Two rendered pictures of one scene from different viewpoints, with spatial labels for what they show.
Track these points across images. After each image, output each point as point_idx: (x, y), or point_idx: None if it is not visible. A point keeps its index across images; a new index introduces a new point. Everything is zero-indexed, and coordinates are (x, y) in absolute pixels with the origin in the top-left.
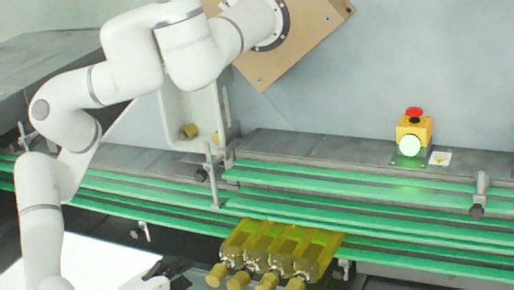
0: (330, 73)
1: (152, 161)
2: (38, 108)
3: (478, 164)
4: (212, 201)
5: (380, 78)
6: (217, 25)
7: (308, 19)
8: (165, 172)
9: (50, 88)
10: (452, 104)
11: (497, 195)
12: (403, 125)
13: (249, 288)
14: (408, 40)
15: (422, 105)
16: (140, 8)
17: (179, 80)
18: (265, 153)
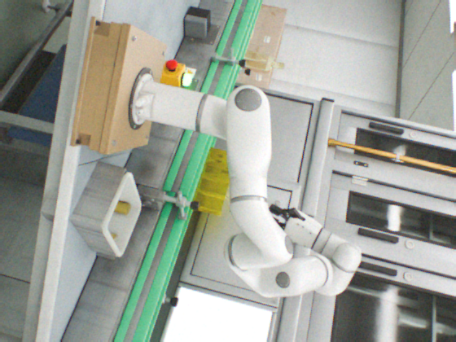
0: None
1: (109, 288)
2: (290, 246)
3: (196, 55)
4: (175, 221)
5: None
6: (217, 101)
7: (157, 65)
8: (133, 268)
9: (277, 233)
10: (168, 43)
11: (221, 55)
12: (177, 75)
13: (213, 217)
14: (153, 30)
15: None
16: (257, 122)
17: None
18: (166, 166)
